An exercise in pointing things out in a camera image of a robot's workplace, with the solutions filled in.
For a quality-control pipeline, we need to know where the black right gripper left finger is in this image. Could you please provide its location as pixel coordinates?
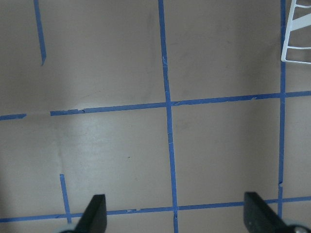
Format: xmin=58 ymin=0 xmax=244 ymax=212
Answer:
xmin=73 ymin=194 xmax=107 ymax=233

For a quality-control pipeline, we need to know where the white wire cup rack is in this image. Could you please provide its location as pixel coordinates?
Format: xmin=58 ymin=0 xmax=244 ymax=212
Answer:
xmin=281 ymin=0 xmax=311 ymax=65

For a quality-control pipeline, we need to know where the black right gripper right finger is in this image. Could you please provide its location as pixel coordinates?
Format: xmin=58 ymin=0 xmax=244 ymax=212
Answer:
xmin=243 ymin=192 xmax=294 ymax=233

